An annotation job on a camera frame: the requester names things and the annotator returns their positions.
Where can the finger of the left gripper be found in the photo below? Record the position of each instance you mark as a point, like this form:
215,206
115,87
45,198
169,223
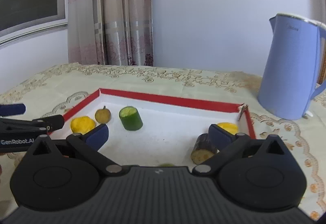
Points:
12,109
51,123

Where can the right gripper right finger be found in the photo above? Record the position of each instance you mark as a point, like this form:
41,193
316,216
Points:
229,147

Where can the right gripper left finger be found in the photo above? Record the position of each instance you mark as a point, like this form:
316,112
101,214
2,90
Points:
87,145

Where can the yellow pepper piece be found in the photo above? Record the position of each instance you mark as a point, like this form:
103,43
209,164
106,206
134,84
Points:
232,128
82,124

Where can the dark eggplant chunk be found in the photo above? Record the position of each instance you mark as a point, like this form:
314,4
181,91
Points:
203,149

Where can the brown longan fruit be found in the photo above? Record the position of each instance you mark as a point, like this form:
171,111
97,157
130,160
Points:
103,115

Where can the cucumber cylinder piece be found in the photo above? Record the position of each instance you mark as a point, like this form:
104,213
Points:
130,118

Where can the cucumber end piece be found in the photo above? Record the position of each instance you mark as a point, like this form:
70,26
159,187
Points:
166,165

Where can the cream embroidered tablecloth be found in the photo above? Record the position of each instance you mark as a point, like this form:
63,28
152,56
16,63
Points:
61,87

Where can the red shallow box tray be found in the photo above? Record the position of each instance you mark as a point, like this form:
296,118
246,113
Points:
170,128

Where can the blue electric kettle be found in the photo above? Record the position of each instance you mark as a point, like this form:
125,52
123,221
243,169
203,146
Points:
289,81

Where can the pink patterned curtain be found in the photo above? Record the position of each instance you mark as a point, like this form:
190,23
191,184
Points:
114,32

